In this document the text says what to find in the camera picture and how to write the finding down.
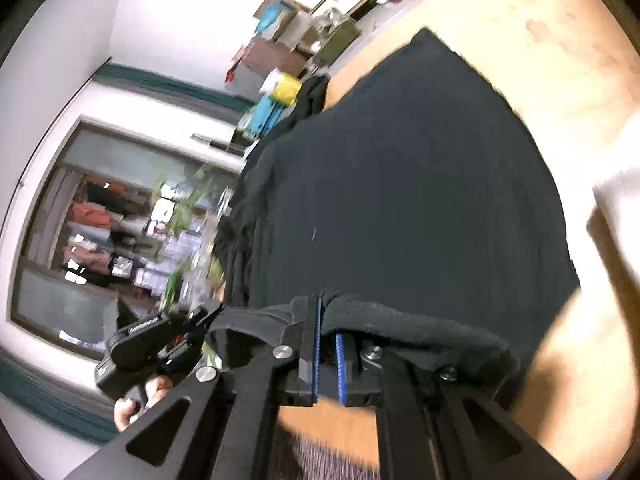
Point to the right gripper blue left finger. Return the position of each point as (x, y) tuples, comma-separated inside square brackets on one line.
[(309, 354)]

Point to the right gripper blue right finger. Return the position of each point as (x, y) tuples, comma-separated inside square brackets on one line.
[(346, 366)]

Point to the black garment with white tag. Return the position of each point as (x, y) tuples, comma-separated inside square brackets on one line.
[(418, 208)]

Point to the black clothes pile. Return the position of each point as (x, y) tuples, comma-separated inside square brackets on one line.
[(310, 101)]

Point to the person's left hand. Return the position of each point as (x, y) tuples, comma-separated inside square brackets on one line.
[(126, 409)]

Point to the green potted plant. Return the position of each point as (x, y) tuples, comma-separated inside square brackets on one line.
[(190, 273)]

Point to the teal suitcase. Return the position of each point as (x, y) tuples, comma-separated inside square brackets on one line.
[(266, 114)]

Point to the yellow shopping bag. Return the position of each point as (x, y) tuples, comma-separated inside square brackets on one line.
[(286, 89)]

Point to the brown ribbed suitcase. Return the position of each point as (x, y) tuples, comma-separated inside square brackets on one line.
[(263, 56)]

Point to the white folded cloth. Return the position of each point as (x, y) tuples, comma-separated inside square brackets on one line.
[(618, 199)]

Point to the olive green crate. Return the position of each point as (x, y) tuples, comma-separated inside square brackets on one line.
[(334, 40)]

